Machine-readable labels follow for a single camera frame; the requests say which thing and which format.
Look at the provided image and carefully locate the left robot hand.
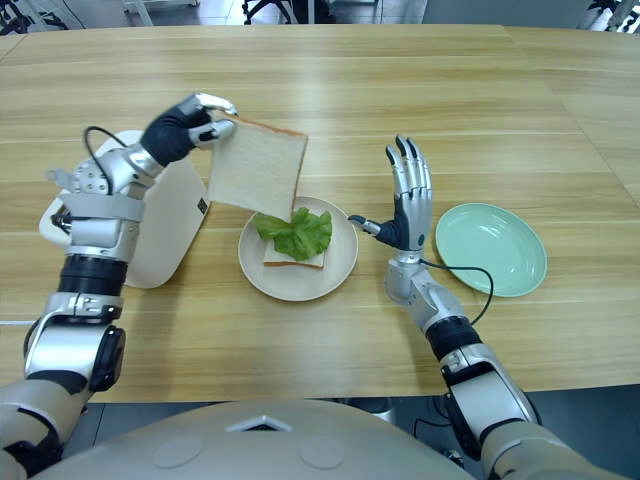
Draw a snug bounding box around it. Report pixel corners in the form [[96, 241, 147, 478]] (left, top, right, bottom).
[[139, 92, 240, 167]]

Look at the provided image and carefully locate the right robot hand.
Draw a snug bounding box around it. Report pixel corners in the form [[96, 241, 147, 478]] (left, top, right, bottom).
[[347, 133, 434, 251]]

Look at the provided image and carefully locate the bread slice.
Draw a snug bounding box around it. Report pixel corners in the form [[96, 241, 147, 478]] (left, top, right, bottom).
[[206, 116, 309, 223], [262, 244, 327, 270]]

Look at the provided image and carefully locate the green plate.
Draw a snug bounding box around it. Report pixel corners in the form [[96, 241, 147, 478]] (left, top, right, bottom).
[[434, 202, 549, 297]]

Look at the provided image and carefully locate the cream toaster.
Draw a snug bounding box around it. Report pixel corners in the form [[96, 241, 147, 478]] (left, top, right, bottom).
[[38, 129, 210, 290]]

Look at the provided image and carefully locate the green lettuce leaf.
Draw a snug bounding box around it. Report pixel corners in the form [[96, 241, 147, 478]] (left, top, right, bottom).
[[251, 206, 334, 262]]

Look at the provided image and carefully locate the cream plate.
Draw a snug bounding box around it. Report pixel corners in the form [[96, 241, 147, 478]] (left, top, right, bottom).
[[237, 195, 360, 302]]

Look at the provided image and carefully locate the black office chair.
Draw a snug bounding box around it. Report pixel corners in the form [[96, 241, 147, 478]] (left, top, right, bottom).
[[241, 0, 294, 25]]

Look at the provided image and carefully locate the robot body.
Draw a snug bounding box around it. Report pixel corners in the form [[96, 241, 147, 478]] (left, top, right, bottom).
[[39, 398, 476, 480]]

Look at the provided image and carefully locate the black cable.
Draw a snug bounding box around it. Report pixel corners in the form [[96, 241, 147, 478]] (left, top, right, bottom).
[[82, 125, 130, 195], [418, 257, 496, 326]]

